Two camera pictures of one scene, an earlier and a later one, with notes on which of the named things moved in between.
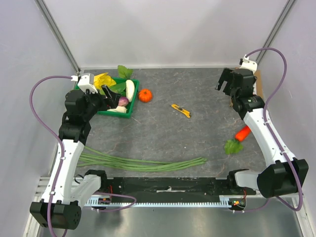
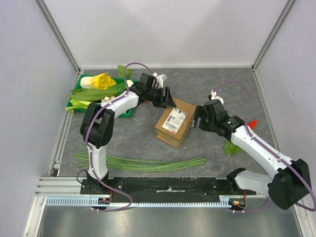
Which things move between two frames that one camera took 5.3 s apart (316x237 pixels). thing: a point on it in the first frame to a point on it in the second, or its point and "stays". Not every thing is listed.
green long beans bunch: x=89 y=157 stays
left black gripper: x=110 y=102 to x=160 y=103
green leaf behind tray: x=124 y=72 stays
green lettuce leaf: x=232 y=146 stays
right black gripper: x=228 y=80 to x=202 y=118
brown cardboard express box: x=259 y=89 to x=175 y=122
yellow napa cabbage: x=103 y=79 stays
